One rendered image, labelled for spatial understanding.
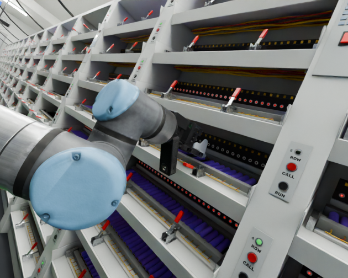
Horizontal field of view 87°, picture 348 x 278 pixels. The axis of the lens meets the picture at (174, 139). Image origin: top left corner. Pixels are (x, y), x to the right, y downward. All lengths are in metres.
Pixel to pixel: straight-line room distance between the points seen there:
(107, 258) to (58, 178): 0.59
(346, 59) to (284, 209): 0.33
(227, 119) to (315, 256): 0.33
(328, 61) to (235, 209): 0.38
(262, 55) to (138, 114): 0.40
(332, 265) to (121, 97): 0.45
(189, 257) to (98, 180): 0.40
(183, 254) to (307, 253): 0.28
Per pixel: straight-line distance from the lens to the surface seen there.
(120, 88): 0.35
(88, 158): 0.21
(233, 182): 0.52
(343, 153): 0.47
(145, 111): 0.36
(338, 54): 0.56
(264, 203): 0.45
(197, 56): 0.72
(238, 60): 0.63
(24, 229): 1.54
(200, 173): 0.53
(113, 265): 0.77
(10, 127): 0.26
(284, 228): 0.45
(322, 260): 0.46
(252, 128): 0.50
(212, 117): 0.55
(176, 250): 0.57
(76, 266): 1.02
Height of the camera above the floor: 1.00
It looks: 3 degrees up
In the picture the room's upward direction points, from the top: 25 degrees clockwise
